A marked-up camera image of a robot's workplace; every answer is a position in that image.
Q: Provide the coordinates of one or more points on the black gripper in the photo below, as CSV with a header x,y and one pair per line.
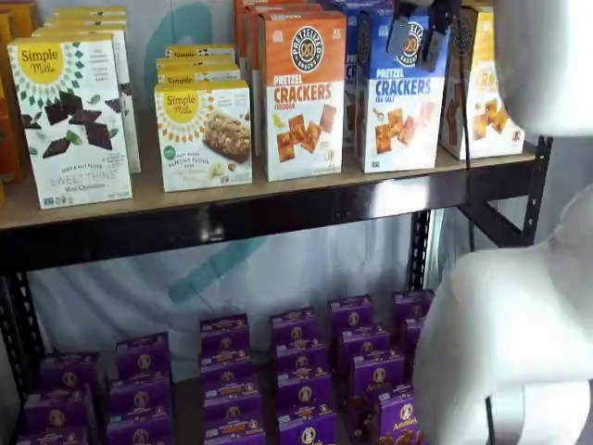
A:
x,y
419,8

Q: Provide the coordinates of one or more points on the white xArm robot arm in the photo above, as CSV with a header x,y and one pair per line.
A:
x,y
509,324

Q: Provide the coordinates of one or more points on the blue pretzel crackers box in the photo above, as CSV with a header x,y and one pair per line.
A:
x,y
343,3
352,69
403,120

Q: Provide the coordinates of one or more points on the yellow pretzel crackers box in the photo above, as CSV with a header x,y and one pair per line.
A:
x,y
491,120

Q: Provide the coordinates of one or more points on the orange pretzel crackers box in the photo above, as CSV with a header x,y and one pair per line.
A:
x,y
251,46
303,102
239,28

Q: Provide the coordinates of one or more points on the purple Annie's snack box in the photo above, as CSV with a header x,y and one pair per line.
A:
x,y
69,371
400,419
51,436
376,373
224,333
232,436
226,364
142,354
306,428
413,334
351,314
229,390
139,432
58,410
140,398
300,356
231,417
294,324
412,305
363,342
303,390

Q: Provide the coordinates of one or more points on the wooden shelf board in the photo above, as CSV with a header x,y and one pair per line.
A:
x,y
185,204

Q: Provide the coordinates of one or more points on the white Sweet Thins cookie box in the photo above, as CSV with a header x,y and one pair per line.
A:
x,y
83,23
85,16
129,102
69,125

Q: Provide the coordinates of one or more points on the orange-yellow snack box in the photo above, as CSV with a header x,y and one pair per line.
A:
x,y
9,116
23,18

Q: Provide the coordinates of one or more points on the white backdrop sheet teal logo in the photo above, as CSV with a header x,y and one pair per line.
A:
x,y
139,301

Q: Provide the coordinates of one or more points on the purple Annie's snack boxes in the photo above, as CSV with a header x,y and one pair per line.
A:
x,y
187,408

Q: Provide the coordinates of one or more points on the black metal shelving frame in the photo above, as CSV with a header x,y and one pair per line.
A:
x,y
231,232

